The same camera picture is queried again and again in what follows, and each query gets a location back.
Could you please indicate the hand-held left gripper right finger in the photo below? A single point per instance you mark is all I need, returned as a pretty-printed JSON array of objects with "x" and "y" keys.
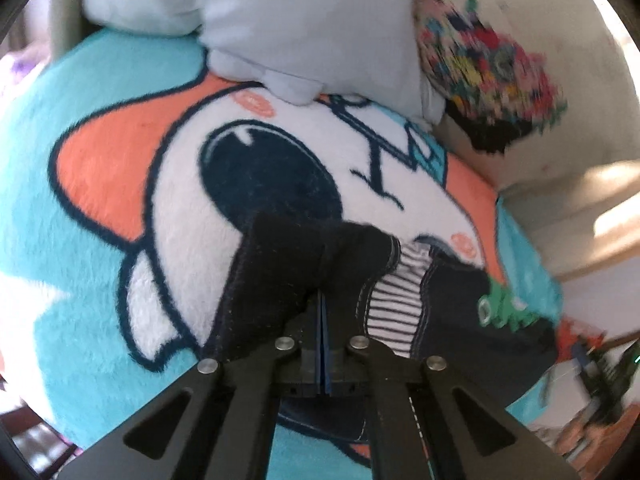
[{"x": 331, "y": 360}]

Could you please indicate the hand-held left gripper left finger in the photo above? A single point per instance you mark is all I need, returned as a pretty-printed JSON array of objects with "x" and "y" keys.
[{"x": 311, "y": 355}]

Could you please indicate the dark denim pants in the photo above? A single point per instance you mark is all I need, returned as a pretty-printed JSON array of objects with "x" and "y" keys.
[{"x": 400, "y": 280}]

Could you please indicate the teal cartoon printed plush blanket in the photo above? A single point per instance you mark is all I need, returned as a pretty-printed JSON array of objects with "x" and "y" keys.
[{"x": 150, "y": 175}]

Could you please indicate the cream sofa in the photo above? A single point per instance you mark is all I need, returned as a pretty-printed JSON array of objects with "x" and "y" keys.
[{"x": 565, "y": 125}]

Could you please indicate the floral patterned cloth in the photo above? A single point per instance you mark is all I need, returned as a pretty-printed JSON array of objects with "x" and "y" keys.
[{"x": 480, "y": 60}]

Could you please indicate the light blue plush pillow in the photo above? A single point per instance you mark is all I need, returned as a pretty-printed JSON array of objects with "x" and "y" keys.
[{"x": 300, "y": 20}]

